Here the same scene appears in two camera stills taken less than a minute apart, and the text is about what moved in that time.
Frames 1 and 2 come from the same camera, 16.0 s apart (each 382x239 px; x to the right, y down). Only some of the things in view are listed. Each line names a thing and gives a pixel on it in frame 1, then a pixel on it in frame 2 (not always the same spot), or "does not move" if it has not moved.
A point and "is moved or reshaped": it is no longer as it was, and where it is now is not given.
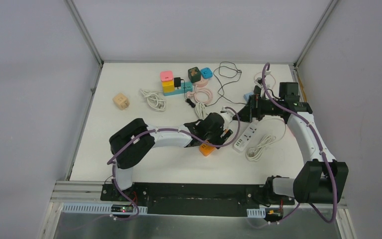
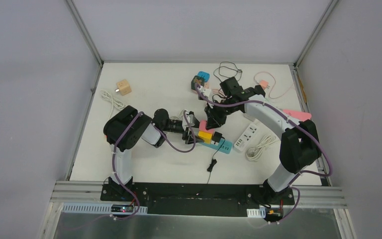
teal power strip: [185, 87] to [224, 145]
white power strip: [245, 137] does not move
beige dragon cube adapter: [121, 101] is moved or reshaped
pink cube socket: [166, 75] is moved or reshaped
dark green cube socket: [194, 74] to [197, 79]
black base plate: [164, 199] does not move
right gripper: [253, 109] to [214, 121]
